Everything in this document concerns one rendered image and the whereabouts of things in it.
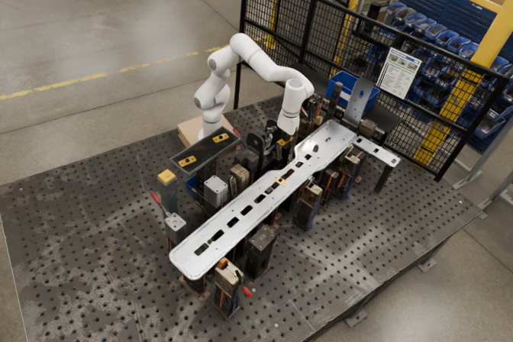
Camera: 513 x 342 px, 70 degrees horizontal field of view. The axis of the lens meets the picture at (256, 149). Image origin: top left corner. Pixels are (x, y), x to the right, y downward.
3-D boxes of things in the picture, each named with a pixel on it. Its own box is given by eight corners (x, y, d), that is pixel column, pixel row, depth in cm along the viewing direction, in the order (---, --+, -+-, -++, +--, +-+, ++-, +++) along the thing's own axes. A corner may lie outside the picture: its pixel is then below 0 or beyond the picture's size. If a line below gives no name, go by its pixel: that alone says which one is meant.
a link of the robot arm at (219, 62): (221, 104, 229) (200, 116, 221) (210, 89, 230) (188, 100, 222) (245, 56, 185) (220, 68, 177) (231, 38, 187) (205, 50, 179)
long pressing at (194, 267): (198, 288, 156) (198, 286, 155) (163, 254, 165) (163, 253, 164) (359, 136, 236) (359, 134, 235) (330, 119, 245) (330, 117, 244)
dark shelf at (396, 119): (386, 136, 237) (388, 133, 234) (277, 75, 273) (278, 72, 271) (401, 120, 249) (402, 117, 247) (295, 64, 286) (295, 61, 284)
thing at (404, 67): (404, 101, 241) (424, 60, 219) (373, 85, 250) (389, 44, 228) (405, 100, 242) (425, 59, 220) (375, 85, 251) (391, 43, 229)
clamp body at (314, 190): (305, 235, 213) (318, 199, 189) (288, 223, 218) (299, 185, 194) (314, 226, 219) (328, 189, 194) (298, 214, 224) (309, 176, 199)
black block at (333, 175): (324, 212, 227) (337, 182, 206) (310, 202, 231) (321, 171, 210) (331, 204, 231) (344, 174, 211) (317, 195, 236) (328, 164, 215)
